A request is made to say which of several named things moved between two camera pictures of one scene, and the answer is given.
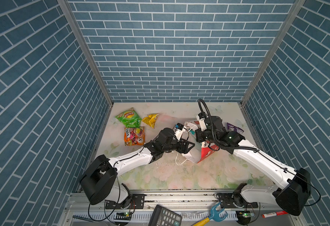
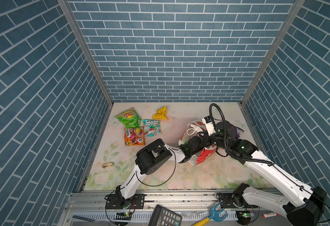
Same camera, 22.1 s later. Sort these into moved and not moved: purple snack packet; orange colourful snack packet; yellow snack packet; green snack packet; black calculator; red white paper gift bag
Moved: red white paper gift bag; yellow snack packet
Not moved: purple snack packet; orange colourful snack packet; black calculator; green snack packet
